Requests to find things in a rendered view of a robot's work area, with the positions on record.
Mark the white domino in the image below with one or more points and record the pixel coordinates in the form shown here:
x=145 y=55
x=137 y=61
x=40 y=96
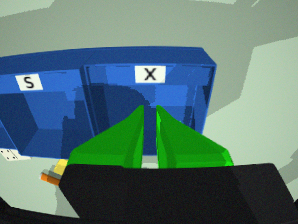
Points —
x=12 y=155

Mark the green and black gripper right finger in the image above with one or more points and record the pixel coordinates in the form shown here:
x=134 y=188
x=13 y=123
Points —
x=179 y=146

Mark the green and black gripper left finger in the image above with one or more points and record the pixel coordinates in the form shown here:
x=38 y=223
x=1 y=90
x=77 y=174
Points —
x=122 y=144

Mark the blue rack of three bins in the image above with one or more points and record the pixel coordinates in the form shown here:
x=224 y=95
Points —
x=43 y=111

